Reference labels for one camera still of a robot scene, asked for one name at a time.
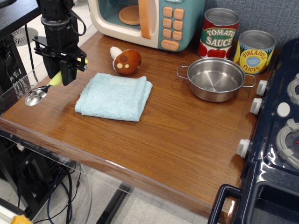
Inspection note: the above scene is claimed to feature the black side desk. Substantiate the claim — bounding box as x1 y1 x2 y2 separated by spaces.
0 0 41 94

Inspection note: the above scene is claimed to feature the black cable under table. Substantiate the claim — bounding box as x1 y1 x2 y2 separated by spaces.
35 163 82 224

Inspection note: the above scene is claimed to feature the brown plush mushroom toy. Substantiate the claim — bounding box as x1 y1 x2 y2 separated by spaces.
110 47 142 75

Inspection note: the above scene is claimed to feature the toy microwave oven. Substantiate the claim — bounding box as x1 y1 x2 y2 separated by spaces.
88 0 205 52

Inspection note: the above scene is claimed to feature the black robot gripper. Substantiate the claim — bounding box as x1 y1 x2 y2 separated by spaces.
33 22 86 86

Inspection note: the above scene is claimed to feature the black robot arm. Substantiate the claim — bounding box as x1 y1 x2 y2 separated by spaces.
33 0 87 86

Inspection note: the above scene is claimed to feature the light blue folded cloth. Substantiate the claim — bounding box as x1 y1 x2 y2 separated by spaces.
75 73 153 122

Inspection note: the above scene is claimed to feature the blue cable under table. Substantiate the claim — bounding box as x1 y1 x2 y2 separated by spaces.
47 166 73 224

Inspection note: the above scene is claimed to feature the tomato sauce can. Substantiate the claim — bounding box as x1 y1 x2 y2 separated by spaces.
198 7 240 59

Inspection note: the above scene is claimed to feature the spoon with yellow-green handle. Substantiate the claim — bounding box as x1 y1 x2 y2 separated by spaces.
25 56 88 106

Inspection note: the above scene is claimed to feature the small stainless steel pot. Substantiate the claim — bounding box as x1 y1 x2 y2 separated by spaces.
177 57 257 103

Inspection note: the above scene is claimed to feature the dark blue toy stove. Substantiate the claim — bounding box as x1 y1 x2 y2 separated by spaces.
208 39 299 224

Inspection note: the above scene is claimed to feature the pineapple slices can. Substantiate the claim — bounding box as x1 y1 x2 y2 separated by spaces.
233 30 277 75

